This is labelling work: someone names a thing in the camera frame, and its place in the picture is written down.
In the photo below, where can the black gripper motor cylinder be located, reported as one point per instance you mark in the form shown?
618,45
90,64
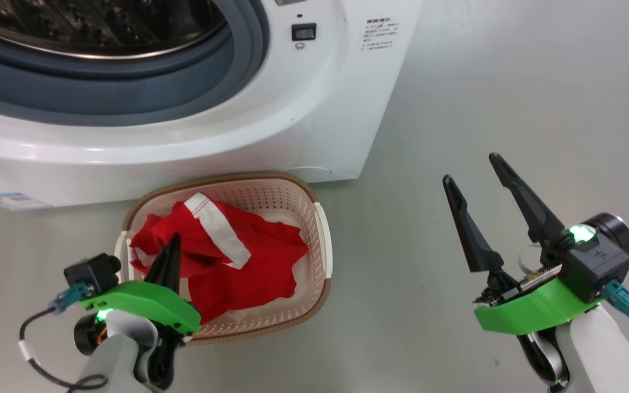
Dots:
86,335
617,229

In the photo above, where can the white front-load washing machine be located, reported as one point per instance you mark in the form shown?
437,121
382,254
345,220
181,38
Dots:
320,109

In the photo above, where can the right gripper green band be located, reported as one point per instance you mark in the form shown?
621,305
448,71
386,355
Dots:
538,311

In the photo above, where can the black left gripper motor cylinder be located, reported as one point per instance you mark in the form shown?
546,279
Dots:
86,335

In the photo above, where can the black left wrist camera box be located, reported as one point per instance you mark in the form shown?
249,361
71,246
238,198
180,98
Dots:
93,273

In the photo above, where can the blue energy label sticker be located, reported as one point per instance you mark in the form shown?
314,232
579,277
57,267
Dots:
11,201

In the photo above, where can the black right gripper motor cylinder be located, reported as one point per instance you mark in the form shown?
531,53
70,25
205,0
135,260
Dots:
617,229

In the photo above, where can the round white drain filter cover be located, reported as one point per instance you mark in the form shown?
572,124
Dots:
312,171

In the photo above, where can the teal left camera connector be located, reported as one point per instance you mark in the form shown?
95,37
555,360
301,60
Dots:
71,297

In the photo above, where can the red and white garment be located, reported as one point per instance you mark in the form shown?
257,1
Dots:
221,262

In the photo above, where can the cream perforated basket brown rim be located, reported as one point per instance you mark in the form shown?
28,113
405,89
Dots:
314,256

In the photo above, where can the small printed text label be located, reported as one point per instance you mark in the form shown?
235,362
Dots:
381,34

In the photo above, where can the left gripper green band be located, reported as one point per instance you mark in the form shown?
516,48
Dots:
145,300

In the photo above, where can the perforated steel washer drum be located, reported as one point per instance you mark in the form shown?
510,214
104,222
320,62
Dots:
101,27

